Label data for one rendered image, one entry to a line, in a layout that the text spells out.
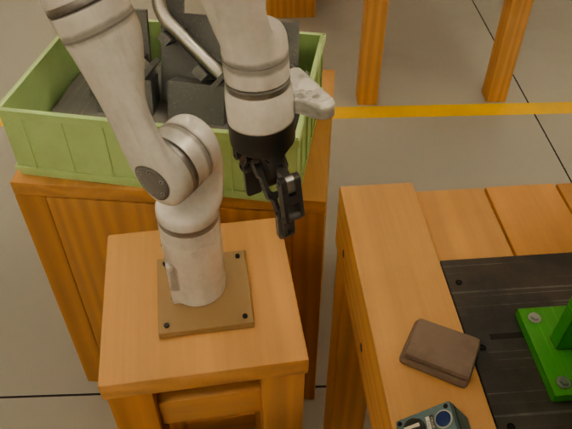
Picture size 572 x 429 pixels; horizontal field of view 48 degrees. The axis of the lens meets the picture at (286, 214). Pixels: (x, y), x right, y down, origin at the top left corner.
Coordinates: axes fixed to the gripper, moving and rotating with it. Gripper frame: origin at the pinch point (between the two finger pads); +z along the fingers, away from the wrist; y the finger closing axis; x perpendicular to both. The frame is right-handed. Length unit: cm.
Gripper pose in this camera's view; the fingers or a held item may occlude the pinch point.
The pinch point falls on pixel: (269, 209)
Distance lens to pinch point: 80.9
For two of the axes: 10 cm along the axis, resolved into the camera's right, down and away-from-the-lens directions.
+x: 8.9, -3.4, 3.1
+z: 0.5, 7.3, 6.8
